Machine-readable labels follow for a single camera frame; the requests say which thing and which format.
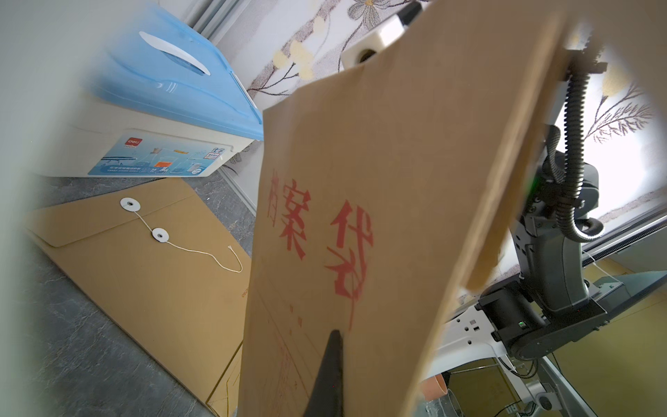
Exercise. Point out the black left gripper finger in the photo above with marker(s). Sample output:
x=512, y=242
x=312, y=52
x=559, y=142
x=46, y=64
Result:
x=326, y=399

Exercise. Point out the brown kraft file bag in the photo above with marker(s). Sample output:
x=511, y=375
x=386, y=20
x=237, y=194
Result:
x=163, y=267
x=389, y=191

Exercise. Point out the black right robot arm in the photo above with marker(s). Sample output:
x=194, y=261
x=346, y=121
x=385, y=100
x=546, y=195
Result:
x=520, y=321

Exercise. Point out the blue lidded white storage box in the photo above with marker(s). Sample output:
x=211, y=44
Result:
x=157, y=100

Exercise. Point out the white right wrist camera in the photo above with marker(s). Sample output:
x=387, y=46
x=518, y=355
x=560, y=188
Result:
x=381, y=37

